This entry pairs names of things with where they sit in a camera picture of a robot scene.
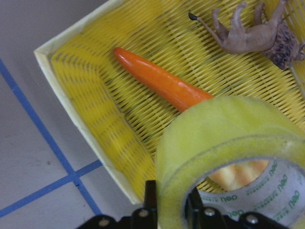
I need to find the orange toy carrot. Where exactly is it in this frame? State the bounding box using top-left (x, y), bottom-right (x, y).
top-left (113, 47), bottom-right (214, 112)

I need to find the yellow woven plastic basket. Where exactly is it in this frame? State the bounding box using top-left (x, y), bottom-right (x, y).
top-left (34, 0), bottom-right (305, 203)

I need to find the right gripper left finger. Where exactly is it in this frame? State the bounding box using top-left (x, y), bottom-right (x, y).
top-left (144, 180), bottom-right (157, 213)

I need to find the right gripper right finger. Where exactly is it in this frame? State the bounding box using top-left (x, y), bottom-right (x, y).
top-left (185, 187), bottom-right (203, 215)

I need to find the yellow tape roll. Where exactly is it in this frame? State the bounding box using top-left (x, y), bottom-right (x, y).
top-left (155, 96), bottom-right (305, 229)

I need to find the brown toy lion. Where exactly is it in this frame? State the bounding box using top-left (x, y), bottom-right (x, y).
top-left (188, 0), bottom-right (305, 70)

